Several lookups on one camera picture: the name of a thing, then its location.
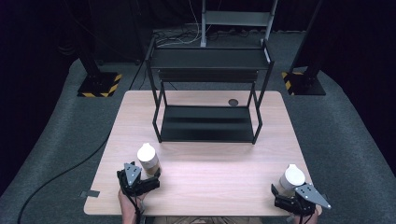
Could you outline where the tangle of floor cables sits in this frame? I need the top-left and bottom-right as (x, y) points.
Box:
(152, 22), (204, 49)

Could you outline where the black metal two-tier rack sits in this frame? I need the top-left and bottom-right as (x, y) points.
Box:
(145, 36), (276, 146)

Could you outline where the long black floor cable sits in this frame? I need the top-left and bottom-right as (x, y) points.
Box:
(17, 136), (111, 224)

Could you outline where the person's right hand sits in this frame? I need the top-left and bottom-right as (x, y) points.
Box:
(293, 204), (323, 224)

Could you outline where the left hand-held gripper cable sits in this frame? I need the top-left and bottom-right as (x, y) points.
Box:
(129, 192), (142, 224)

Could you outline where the person's left hand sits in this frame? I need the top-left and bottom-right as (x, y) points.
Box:
(117, 189), (148, 217)

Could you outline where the grey tape piece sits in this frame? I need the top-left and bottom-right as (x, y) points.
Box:
(78, 189), (101, 199)

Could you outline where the grey metal stand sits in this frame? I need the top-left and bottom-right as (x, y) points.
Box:
(200, 0), (279, 49)

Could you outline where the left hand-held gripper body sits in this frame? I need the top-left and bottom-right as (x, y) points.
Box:
(116, 161), (162, 198)

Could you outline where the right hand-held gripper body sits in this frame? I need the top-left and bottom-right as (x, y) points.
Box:
(274, 182), (332, 217)

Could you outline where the black stand with striped base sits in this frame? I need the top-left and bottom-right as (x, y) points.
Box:
(281, 0), (327, 96)
(66, 0), (123, 98)

